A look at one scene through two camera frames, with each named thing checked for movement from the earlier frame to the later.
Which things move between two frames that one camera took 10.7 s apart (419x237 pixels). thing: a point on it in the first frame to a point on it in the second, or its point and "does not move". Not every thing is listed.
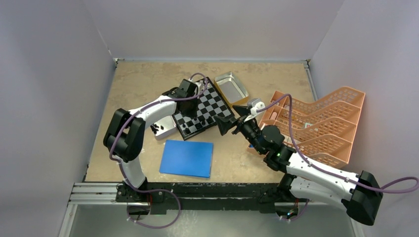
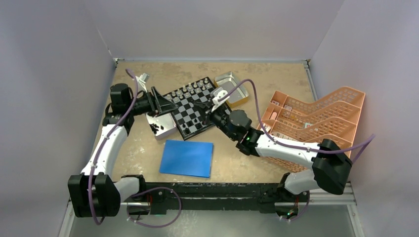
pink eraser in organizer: x=274 y=115 does not move
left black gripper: x=192 y=114 to x=157 y=104
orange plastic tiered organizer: x=322 y=130 does not move
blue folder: x=187 y=158 does not move
